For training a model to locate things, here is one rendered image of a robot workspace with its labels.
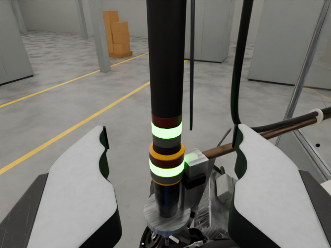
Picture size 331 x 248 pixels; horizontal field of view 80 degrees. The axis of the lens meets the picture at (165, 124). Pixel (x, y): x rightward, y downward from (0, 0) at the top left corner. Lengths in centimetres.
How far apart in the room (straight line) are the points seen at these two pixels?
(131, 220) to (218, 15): 649
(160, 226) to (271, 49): 552
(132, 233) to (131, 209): 25
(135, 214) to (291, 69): 489
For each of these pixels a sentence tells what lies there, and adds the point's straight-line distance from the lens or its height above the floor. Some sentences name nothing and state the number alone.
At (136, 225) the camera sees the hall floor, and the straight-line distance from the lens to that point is 206.
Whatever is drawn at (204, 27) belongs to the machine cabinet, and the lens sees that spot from 748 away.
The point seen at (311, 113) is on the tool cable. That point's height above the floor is 156.
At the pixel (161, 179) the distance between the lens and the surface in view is 25.
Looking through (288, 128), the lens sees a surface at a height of 155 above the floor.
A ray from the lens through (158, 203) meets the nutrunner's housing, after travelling 29.
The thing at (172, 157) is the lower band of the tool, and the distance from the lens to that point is 23.
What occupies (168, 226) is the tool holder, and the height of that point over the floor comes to 147.
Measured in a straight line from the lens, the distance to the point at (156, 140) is 22.
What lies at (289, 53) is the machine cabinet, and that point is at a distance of 572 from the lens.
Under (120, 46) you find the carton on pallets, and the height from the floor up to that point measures 44.
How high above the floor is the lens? 173
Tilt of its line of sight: 31 degrees down
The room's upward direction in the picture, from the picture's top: straight up
